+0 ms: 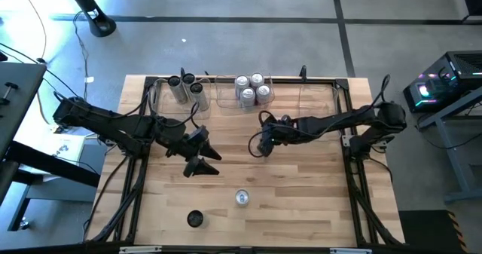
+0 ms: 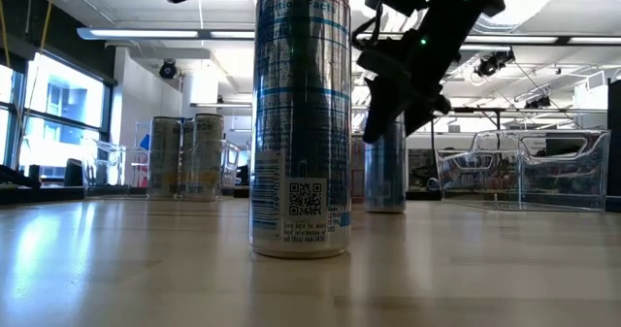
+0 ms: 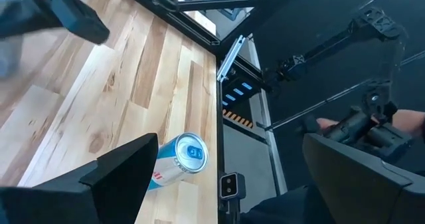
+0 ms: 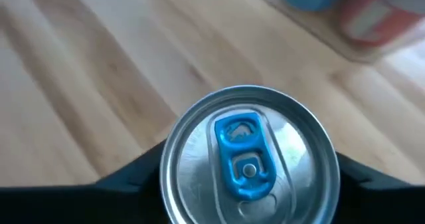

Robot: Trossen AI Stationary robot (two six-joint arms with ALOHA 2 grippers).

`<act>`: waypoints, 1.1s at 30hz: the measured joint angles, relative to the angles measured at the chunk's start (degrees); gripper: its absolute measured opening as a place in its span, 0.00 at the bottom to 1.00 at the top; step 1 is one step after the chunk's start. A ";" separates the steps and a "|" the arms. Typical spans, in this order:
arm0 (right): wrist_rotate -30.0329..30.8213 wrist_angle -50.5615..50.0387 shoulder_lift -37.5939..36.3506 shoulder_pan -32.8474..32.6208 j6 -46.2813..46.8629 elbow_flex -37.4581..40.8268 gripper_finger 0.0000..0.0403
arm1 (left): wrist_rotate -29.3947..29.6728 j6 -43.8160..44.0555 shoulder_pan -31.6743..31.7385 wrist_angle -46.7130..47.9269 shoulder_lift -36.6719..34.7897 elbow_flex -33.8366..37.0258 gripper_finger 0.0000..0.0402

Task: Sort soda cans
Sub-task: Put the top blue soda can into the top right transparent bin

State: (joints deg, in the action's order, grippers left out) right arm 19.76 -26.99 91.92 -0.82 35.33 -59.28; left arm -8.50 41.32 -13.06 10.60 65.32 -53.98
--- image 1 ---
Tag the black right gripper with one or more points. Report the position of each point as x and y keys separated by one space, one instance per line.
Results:
x=280 y=129

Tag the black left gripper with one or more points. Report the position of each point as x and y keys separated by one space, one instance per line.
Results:
x=179 y=146

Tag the white and red soda can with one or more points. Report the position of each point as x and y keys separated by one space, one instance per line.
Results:
x=263 y=92
x=257 y=79

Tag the white and blue soda can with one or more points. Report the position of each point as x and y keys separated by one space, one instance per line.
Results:
x=241 y=81
x=247 y=94

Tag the clear plastic bin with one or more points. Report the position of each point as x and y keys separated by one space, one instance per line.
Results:
x=162 y=107
x=226 y=99
x=318 y=99

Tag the slim silver blue can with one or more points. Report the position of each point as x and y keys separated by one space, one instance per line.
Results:
x=199 y=95
x=241 y=197

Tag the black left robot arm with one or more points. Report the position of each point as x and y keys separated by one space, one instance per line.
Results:
x=113 y=126

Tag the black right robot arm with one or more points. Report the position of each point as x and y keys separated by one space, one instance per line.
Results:
x=339 y=122

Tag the black table edge clip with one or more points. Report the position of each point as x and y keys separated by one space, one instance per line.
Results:
x=302 y=71

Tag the white cardboard box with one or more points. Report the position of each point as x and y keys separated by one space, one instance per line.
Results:
x=69 y=148

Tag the black floor stand base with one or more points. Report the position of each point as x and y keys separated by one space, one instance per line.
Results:
x=96 y=20

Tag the black hazard-striped mat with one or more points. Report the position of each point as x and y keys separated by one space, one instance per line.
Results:
x=425 y=231

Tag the grey metal rack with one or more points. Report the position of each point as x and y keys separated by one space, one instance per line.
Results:
x=450 y=152

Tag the desk caster wheel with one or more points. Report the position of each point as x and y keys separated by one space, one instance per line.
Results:
x=23 y=224

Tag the dark grey side desk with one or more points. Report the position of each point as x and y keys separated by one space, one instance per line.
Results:
x=19 y=95

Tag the black desktop computer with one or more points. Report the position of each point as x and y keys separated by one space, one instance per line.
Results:
x=452 y=73

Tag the black clamp knob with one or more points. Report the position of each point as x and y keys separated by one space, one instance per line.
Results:
x=9 y=86

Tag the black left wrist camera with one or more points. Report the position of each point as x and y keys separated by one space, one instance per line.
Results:
x=198 y=135

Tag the black aluminium table frame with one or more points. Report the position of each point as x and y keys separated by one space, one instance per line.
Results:
x=286 y=80

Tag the silver metal bracket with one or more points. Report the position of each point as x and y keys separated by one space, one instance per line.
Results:
x=350 y=251
x=139 y=250

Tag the black desk leg frame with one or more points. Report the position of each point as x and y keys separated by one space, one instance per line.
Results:
x=56 y=166

